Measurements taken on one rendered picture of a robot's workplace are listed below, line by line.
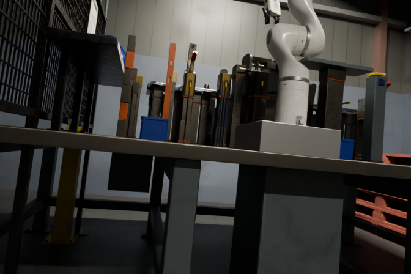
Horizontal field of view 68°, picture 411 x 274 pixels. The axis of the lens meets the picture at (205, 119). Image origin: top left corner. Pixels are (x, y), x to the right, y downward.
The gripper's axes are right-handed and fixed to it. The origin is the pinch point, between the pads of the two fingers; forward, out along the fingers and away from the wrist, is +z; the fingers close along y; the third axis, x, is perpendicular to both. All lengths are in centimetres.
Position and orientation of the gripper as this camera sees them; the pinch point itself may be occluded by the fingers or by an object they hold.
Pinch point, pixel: (272, 24)
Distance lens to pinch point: 185.1
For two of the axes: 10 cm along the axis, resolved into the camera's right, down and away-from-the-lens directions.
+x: -6.9, 0.7, 7.2
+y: 7.2, 0.2, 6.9
